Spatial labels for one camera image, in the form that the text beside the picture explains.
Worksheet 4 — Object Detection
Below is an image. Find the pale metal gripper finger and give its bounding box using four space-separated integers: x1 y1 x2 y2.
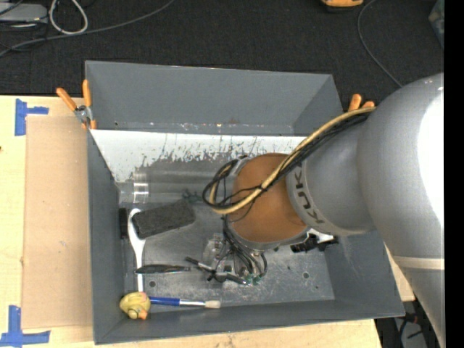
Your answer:
184 255 215 270
206 271 249 286

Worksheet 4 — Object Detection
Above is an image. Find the black pointed flat tool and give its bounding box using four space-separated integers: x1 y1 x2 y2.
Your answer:
135 264 192 276

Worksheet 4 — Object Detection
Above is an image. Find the dark grey sponge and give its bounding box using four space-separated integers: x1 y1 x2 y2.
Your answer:
130 199 197 239

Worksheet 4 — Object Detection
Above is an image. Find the white plastic utensil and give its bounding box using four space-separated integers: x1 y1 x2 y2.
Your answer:
127 207 146 294

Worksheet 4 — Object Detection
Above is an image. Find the yellow toy duck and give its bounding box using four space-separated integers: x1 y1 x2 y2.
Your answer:
119 291 152 321

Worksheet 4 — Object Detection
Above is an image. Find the clear plastic tube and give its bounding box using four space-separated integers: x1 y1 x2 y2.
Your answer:
115 169 220 205

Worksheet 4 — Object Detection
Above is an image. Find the brown cardboard board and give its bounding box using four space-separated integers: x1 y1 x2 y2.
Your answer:
20 115 94 330

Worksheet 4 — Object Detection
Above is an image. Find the grey metal bin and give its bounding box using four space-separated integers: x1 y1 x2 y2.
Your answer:
83 59 406 346

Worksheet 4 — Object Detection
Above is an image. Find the blue handled paintbrush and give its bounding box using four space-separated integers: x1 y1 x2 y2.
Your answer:
147 296 222 310

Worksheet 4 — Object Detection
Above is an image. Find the black cylinder on white bracket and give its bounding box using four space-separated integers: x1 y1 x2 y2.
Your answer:
289 231 339 254

